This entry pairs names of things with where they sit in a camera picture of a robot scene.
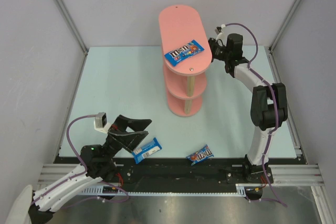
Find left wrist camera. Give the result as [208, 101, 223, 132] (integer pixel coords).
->
[94, 112, 107, 133]

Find purple cable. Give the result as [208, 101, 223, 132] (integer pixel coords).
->
[223, 23, 288, 208]
[28, 114, 130, 206]

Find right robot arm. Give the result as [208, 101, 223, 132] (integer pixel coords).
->
[208, 34, 288, 183]

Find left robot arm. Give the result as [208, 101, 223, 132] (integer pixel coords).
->
[28, 112, 152, 223]

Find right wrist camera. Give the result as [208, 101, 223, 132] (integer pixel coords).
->
[215, 24, 226, 41]

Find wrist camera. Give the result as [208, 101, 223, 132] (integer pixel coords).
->
[94, 112, 107, 133]
[215, 24, 226, 41]

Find blue m&m bag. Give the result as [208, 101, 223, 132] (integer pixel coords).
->
[186, 144, 214, 166]
[164, 40, 204, 67]

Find slotted cable duct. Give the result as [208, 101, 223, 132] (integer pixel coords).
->
[79, 183, 262, 197]

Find blue white candy bar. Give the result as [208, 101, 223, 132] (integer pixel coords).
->
[132, 137, 162, 164]

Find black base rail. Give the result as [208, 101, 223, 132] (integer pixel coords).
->
[54, 156, 274, 195]

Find blue M&M bag on shelf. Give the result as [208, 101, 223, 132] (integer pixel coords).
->
[164, 40, 204, 67]

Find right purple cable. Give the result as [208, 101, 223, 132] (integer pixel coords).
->
[223, 23, 288, 208]

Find pink tiered shelf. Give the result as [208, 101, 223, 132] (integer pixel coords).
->
[159, 5, 212, 117]

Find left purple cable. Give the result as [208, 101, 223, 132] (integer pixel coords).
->
[28, 114, 130, 206]

